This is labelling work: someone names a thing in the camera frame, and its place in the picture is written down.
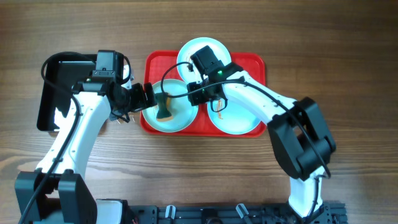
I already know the green orange sponge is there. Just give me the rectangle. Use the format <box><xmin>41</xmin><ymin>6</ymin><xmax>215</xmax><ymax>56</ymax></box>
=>
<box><xmin>155</xmin><ymin>93</ymin><xmax>173</xmax><ymax>122</ymax></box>

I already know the white plate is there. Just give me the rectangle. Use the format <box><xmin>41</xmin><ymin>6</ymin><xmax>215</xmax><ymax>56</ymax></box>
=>
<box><xmin>177</xmin><ymin>37</ymin><xmax>232</xmax><ymax>83</ymax></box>
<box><xmin>207</xmin><ymin>99</ymin><xmax>261</xmax><ymax>135</ymax></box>
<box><xmin>142</xmin><ymin>79</ymin><xmax>198</xmax><ymax>133</ymax></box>

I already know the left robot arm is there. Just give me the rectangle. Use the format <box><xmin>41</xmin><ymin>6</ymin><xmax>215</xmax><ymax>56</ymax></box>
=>
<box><xmin>15</xmin><ymin>50</ymin><xmax>156</xmax><ymax>223</ymax></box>

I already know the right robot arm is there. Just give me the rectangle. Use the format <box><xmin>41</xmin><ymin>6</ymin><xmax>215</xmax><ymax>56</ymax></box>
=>
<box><xmin>187</xmin><ymin>45</ymin><xmax>336</xmax><ymax>223</ymax></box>

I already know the red plastic tray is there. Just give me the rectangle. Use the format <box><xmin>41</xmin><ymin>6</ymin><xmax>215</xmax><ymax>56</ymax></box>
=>
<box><xmin>140</xmin><ymin>50</ymin><xmax>266</xmax><ymax>138</ymax></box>

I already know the black rectangular water tray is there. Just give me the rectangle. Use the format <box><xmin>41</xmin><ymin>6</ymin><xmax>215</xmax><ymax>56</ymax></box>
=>
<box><xmin>37</xmin><ymin>54</ymin><xmax>96</xmax><ymax>131</ymax></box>

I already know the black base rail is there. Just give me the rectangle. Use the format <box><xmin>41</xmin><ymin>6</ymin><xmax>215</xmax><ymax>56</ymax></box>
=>
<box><xmin>131</xmin><ymin>202</ymin><xmax>348</xmax><ymax>224</ymax></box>

